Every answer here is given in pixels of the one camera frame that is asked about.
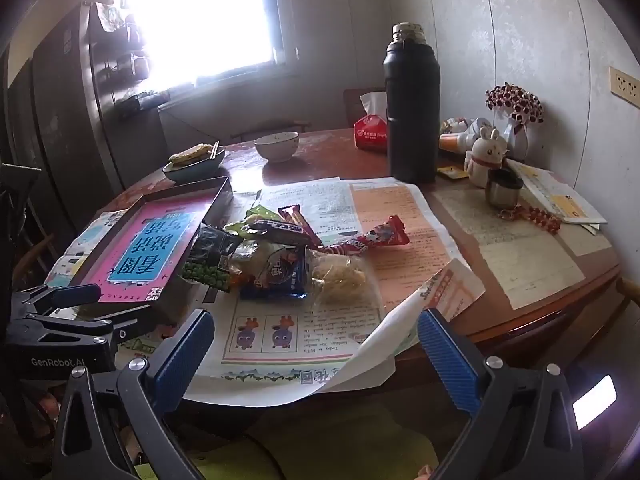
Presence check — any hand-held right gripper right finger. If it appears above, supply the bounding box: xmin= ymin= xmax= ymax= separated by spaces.
xmin=416 ymin=308 xmax=586 ymax=480

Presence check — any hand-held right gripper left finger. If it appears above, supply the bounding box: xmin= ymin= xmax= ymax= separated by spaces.
xmin=50 ymin=309 xmax=217 ymax=480

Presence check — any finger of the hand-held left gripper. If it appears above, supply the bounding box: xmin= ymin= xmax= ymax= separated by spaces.
xmin=12 ymin=284 xmax=103 ymax=317
xmin=6 ymin=316 xmax=132 ymax=350

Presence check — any green pea snack packet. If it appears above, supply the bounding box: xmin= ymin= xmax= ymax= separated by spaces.
xmin=181 ymin=225 xmax=242 ymax=293

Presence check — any shallow box with pink print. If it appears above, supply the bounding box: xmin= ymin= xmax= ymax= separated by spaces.
xmin=70 ymin=176 xmax=235 ymax=341

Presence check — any yellow bread snack packet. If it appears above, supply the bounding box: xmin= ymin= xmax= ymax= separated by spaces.
xmin=230 ymin=240 xmax=281 ymax=275

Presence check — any blue cookie packet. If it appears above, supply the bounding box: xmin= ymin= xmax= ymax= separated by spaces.
xmin=240 ymin=245 xmax=308 ymax=301

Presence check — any clear packet of yellow cake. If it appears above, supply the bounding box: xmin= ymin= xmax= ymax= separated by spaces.
xmin=305 ymin=250 xmax=383 ymax=316

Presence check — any red long snack packet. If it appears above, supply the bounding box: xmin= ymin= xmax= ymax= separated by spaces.
xmin=320 ymin=215 xmax=411 ymax=256

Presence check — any lime green snack packet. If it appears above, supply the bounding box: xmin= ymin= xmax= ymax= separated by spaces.
xmin=225 ymin=204 xmax=271 ymax=236

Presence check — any magenta rice roll packet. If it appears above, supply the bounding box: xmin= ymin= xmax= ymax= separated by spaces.
xmin=277 ymin=205 xmax=323 ymax=246

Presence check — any white newspaper with orange panel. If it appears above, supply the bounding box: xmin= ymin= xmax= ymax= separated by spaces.
xmin=117 ymin=176 xmax=487 ymax=408

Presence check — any yellowed paper sheet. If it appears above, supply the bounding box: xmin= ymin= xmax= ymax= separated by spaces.
xmin=432 ymin=185 xmax=587 ymax=311

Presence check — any yellow-green garment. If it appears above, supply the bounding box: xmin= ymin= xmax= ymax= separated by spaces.
xmin=190 ymin=405 xmax=436 ymax=480

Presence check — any metal cup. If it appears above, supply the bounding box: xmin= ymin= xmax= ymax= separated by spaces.
xmin=485 ymin=169 xmax=523 ymax=208

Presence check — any blue plate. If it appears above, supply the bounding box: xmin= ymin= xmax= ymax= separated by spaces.
xmin=162 ymin=147 xmax=226 ymax=183

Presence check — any stack of pancakes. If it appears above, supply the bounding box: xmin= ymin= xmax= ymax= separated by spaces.
xmin=168 ymin=143 xmax=215 ymax=166

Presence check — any stack of white envelopes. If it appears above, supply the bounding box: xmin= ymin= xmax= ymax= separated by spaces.
xmin=510 ymin=160 xmax=608 ymax=233

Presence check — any black appliance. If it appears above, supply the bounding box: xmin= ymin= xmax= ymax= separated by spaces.
xmin=115 ymin=92 xmax=161 ymax=118

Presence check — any white rabbit figurine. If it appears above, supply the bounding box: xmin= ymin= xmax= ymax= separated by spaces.
xmin=465 ymin=127 xmax=510 ymax=188

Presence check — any white low cabinet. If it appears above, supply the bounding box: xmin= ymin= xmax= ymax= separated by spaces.
xmin=157 ymin=87 xmax=236 ymax=148

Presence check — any white bowl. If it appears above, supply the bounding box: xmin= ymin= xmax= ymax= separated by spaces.
xmin=254 ymin=131 xmax=300 ymax=163

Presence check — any red tissue box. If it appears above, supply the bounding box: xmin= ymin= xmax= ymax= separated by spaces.
xmin=353 ymin=92 xmax=392 ymax=153

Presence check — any black thermos flask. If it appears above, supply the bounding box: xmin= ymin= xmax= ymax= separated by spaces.
xmin=382 ymin=22 xmax=442 ymax=185

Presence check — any hanging rack with jars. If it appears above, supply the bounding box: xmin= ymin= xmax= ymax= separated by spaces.
xmin=87 ymin=2 xmax=156 ymax=111

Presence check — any vase of red-white flowers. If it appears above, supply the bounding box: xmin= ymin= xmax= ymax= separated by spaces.
xmin=485 ymin=81 xmax=545 ymax=161

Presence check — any wooden slat-back chair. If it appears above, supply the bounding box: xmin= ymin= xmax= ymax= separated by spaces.
xmin=342 ymin=87 xmax=388 ymax=131

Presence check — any window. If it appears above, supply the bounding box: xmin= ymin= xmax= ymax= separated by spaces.
xmin=112 ymin=0 xmax=301 ymax=91

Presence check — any red bead bracelet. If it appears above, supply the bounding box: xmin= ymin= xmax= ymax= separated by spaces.
xmin=497 ymin=205 xmax=563 ymax=235

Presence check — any wall socket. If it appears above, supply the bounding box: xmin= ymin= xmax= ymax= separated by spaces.
xmin=609 ymin=66 xmax=640 ymax=108

